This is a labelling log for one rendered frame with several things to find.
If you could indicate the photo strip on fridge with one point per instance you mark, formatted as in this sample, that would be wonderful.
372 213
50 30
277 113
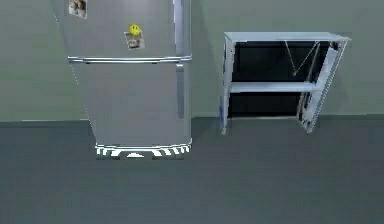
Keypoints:
78 7

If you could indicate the pale blue shelf unit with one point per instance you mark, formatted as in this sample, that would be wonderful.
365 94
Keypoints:
273 87

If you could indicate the silver fridge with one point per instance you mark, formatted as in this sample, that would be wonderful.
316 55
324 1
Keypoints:
133 100

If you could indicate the yellow smiley magnet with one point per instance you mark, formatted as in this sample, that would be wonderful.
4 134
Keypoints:
135 29

